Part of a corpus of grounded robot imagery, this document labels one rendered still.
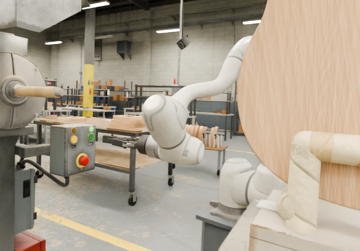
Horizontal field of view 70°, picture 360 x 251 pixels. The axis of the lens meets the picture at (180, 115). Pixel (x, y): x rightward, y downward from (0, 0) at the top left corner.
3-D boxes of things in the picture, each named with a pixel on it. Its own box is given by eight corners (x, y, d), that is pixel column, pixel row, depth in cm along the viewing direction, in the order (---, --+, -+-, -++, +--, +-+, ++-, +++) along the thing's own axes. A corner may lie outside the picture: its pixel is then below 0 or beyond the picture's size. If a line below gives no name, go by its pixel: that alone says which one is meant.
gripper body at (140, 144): (143, 157, 93) (124, 153, 98) (156, 153, 101) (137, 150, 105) (144, 136, 93) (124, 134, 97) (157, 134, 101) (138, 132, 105)
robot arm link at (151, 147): (169, 157, 99) (156, 155, 101) (170, 133, 98) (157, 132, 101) (156, 161, 91) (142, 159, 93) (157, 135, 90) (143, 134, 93)
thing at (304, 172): (283, 228, 29) (289, 145, 28) (286, 218, 31) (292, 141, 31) (315, 236, 27) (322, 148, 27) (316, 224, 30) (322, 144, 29)
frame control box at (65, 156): (15, 184, 108) (16, 123, 107) (60, 172, 127) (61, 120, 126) (53, 196, 97) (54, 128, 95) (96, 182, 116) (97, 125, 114)
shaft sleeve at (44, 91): (14, 86, 80) (24, 86, 83) (15, 96, 81) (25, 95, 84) (52, 87, 72) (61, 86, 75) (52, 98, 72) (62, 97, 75)
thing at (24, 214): (-8, 228, 111) (-8, 101, 108) (16, 218, 120) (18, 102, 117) (12, 237, 104) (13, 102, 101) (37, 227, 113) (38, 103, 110)
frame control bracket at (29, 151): (18, 156, 99) (19, 146, 98) (61, 149, 115) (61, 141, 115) (24, 158, 97) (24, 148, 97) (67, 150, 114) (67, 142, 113)
